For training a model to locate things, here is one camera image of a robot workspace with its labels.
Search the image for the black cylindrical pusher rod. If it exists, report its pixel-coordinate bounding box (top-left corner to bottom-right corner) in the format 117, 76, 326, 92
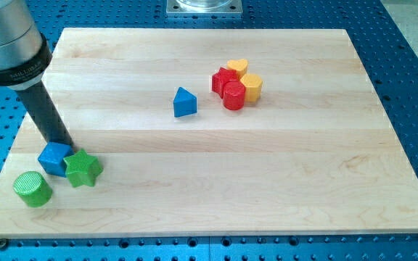
16, 81, 73, 146

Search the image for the green cylinder block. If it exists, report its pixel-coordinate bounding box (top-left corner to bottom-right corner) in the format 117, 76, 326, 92
12, 171, 53, 207

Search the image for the green star block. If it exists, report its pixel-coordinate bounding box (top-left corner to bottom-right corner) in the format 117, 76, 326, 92
63, 149, 103, 188

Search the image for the red star block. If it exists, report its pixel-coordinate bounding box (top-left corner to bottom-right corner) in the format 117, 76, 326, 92
211, 67, 238, 99

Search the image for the blue cube block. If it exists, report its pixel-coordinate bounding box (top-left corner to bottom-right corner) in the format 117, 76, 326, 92
38, 142, 74, 178

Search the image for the blue triangle block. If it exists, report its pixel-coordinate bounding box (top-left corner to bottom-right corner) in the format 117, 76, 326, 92
173, 87, 197, 117

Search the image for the wooden board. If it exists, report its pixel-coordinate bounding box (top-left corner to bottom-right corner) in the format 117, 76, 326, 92
0, 28, 418, 239

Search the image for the red cylinder block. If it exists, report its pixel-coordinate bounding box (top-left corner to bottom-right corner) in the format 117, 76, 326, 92
223, 80, 245, 110

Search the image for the yellow heart block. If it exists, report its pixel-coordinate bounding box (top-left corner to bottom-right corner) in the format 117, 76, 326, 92
226, 59, 249, 79

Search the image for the yellow hexagon block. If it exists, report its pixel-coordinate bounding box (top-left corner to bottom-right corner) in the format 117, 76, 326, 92
240, 73, 263, 102

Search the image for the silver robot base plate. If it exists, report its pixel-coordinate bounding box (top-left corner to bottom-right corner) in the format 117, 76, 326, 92
166, 0, 242, 15

